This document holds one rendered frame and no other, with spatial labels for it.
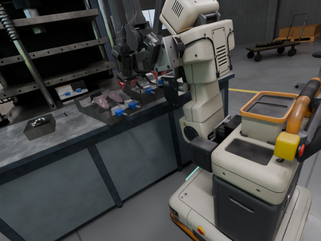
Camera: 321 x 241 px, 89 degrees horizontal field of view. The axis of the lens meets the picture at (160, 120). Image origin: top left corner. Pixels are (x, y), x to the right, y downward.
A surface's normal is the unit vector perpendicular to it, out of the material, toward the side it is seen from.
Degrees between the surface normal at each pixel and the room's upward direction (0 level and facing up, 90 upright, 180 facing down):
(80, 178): 90
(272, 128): 92
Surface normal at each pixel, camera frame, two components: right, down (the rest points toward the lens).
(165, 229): -0.18, -0.86
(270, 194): -0.71, 0.45
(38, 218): 0.49, 0.34
